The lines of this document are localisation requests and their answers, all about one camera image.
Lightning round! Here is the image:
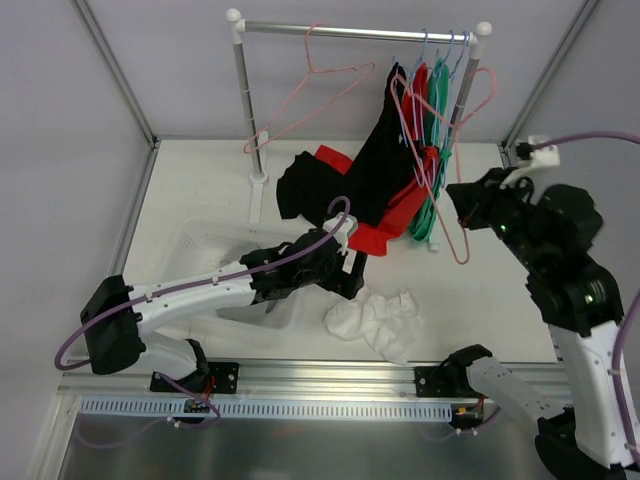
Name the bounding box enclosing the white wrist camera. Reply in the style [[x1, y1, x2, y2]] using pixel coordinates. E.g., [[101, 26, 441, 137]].
[[322, 213, 358, 256], [500, 135, 560, 189]]

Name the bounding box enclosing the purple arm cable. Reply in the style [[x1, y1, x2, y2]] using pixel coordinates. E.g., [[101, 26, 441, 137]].
[[529, 130, 640, 461], [53, 195, 351, 371]]

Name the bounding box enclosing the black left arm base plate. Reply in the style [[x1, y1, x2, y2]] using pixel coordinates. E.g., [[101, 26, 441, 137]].
[[149, 361, 240, 394]]

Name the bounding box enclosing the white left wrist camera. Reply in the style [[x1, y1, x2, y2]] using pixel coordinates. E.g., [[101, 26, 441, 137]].
[[322, 213, 358, 256]]

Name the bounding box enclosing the black tank top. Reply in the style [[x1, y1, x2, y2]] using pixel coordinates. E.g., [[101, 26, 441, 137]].
[[276, 64, 415, 227]]

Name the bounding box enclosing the white tank top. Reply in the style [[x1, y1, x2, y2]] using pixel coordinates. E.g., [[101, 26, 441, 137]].
[[323, 285, 423, 365]]

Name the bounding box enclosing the grey tank top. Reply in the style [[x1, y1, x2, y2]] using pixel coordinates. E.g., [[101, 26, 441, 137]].
[[219, 242, 260, 267]]

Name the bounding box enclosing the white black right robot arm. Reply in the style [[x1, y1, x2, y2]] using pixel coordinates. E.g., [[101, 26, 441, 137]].
[[439, 168, 639, 479]]

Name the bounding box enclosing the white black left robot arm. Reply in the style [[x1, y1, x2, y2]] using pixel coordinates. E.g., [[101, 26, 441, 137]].
[[80, 228, 368, 393]]

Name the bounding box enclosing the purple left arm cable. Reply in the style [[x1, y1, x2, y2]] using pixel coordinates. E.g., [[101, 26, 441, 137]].
[[53, 195, 351, 371]]

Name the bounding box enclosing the silver clothes rack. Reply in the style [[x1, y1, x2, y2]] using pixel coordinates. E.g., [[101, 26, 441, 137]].
[[226, 8, 493, 221]]

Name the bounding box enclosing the pink wire hanger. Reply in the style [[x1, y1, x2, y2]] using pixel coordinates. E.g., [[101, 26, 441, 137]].
[[242, 20, 377, 155], [390, 67, 498, 265]]

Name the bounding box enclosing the white plastic perforated basket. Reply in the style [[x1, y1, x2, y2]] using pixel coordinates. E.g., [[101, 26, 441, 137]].
[[156, 219, 299, 337]]

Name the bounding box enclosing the aluminium mounting rail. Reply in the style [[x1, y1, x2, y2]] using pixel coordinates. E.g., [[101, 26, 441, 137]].
[[57, 362, 576, 401]]

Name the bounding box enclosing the white slotted cable duct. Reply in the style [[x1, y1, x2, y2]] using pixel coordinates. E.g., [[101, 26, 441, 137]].
[[79, 396, 453, 423]]

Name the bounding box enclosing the red tank top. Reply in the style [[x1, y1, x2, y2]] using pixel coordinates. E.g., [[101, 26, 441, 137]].
[[313, 62, 441, 259]]

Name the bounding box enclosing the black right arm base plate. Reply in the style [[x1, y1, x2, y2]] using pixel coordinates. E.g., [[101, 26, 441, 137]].
[[413, 366, 472, 398]]

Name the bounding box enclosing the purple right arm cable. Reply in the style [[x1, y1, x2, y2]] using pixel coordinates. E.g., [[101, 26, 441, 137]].
[[529, 130, 640, 461]]

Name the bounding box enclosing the green tank top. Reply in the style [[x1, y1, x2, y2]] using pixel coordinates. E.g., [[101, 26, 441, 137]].
[[408, 57, 454, 246]]

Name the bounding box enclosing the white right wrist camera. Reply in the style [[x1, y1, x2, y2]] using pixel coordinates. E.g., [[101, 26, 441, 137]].
[[500, 135, 560, 189]]

